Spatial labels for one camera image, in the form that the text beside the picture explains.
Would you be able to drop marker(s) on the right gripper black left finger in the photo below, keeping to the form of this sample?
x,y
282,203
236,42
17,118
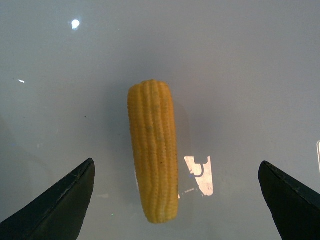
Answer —
x,y
58,213

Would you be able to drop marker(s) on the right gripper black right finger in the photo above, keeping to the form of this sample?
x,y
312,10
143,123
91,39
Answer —
x,y
295,208

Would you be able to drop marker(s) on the yellow corn cob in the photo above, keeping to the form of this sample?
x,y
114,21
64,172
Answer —
x,y
155,152

